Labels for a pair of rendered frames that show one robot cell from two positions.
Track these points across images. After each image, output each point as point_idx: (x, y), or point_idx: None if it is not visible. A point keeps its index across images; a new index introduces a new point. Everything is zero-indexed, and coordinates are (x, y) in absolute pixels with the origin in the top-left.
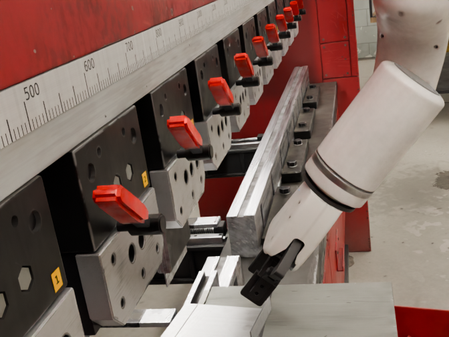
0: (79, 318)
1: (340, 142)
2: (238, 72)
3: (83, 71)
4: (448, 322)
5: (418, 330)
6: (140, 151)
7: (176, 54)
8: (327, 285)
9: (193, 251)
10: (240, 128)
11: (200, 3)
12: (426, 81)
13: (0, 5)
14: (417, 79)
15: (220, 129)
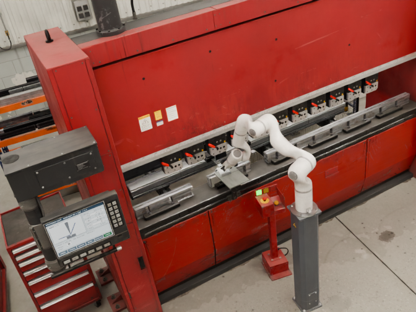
0: (182, 163)
1: (228, 156)
2: None
3: (190, 140)
4: (281, 196)
5: (279, 195)
6: (202, 147)
7: (221, 131)
8: (242, 174)
9: None
10: (256, 138)
11: None
12: (246, 153)
13: (177, 137)
14: (235, 153)
15: None
